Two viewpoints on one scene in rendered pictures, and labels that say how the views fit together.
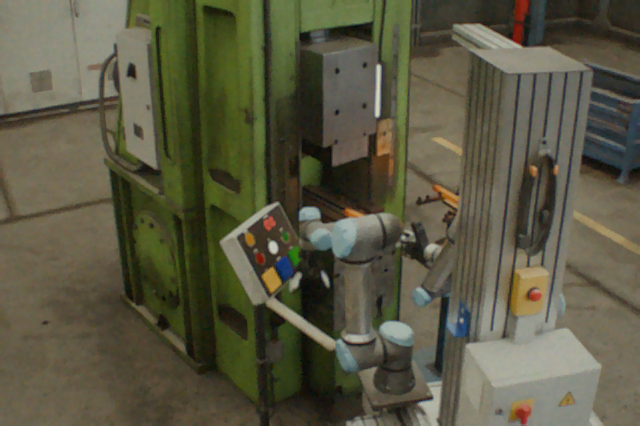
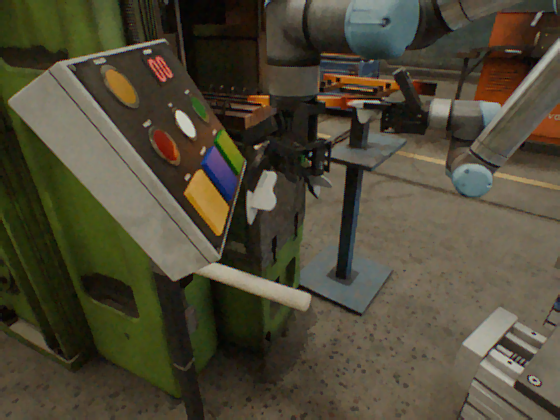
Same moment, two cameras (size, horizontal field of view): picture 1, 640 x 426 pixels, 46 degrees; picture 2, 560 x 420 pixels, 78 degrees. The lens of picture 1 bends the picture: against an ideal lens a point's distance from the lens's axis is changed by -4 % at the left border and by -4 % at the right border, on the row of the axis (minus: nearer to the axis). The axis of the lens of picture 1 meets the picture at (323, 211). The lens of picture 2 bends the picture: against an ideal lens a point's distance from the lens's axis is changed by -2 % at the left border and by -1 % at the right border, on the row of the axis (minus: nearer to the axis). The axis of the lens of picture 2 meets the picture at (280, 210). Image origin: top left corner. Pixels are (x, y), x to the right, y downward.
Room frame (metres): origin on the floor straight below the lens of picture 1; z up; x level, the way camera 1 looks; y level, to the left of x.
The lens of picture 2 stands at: (2.14, 0.29, 1.24)
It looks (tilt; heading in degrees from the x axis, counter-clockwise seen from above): 30 degrees down; 335
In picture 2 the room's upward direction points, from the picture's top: straight up
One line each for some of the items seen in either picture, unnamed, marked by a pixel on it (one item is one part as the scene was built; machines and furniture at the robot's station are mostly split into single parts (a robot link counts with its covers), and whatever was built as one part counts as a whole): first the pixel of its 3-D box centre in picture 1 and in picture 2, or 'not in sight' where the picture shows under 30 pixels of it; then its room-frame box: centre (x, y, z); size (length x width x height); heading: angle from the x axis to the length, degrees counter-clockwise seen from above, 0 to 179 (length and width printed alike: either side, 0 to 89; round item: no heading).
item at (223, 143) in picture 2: (295, 257); (227, 152); (2.76, 0.11, 1.01); 0.07 x 0.05 x 0.07; 154
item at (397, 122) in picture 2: (418, 248); (404, 114); (2.83, -0.40, 1.01); 0.12 x 0.08 x 0.09; 39
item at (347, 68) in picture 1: (327, 82); not in sight; (3.33, -0.02, 1.56); 0.42 x 0.39 x 0.40; 39
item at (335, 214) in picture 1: (320, 209); (206, 109); (3.30, 0.01, 0.96); 0.42 x 0.20 x 0.09; 39
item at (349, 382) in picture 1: (327, 332); (228, 270); (3.35, -0.02, 0.23); 0.55 x 0.37 x 0.47; 39
